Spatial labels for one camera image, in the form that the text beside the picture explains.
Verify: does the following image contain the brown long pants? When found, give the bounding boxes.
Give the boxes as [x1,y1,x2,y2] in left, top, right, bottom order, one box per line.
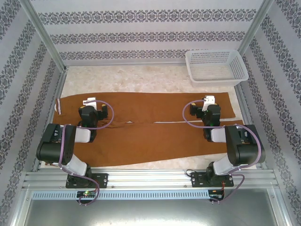
[52,92,244,168]

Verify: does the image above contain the white plastic basket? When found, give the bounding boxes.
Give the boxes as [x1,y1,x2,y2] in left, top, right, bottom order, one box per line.
[185,49,249,88]

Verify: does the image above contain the grey metal sheet panel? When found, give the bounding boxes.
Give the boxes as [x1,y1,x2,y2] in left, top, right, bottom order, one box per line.
[23,188,289,226]

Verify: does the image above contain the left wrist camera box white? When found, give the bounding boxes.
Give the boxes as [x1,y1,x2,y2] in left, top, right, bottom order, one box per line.
[82,97,97,110]

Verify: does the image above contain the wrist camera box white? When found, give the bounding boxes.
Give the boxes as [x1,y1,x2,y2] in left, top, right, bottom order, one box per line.
[203,95,217,111]
[82,97,97,110]

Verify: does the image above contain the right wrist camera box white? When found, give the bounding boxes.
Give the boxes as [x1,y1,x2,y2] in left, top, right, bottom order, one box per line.
[203,95,217,111]

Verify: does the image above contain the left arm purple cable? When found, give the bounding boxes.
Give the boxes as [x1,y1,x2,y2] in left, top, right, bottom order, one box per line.
[58,100,115,207]

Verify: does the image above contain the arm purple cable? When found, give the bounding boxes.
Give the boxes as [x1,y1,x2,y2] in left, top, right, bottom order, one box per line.
[182,98,263,203]
[58,100,115,207]

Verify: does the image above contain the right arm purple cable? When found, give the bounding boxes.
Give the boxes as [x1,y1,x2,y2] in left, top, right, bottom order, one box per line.
[182,98,263,203]

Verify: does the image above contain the aluminium side rail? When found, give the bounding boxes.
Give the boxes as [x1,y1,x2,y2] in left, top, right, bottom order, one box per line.
[235,83,269,170]
[32,67,69,172]

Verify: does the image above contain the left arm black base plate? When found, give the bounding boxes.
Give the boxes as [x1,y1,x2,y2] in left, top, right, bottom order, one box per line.
[65,173,109,189]

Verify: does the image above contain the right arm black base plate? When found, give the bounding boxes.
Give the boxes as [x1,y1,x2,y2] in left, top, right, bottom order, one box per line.
[190,171,235,188]

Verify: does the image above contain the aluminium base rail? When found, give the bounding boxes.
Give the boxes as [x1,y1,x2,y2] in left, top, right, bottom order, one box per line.
[22,168,279,189]

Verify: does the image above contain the aluminium frame post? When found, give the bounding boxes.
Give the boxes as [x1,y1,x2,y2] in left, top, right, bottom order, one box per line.
[238,0,275,57]
[20,0,67,71]

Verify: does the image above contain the slotted grey cable duct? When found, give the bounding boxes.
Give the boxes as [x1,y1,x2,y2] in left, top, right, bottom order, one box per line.
[32,190,210,200]

